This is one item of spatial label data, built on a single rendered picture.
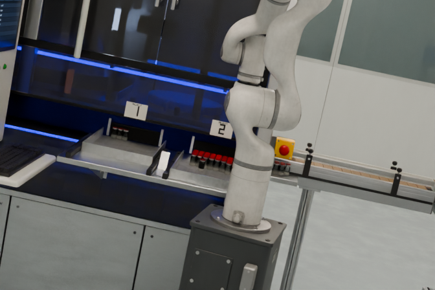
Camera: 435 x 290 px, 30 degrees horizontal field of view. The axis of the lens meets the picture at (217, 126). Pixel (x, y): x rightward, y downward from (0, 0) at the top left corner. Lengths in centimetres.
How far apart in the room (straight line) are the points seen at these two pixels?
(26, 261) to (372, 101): 497
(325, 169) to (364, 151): 460
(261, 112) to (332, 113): 539
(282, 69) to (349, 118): 544
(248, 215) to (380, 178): 100
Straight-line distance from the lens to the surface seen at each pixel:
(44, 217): 333
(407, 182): 340
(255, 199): 245
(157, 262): 328
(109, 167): 280
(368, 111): 779
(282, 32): 234
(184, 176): 279
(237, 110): 238
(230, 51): 267
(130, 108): 316
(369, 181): 328
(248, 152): 242
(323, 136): 780
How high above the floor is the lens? 156
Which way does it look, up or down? 10 degrees down
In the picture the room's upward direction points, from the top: 12 degrees clockwise
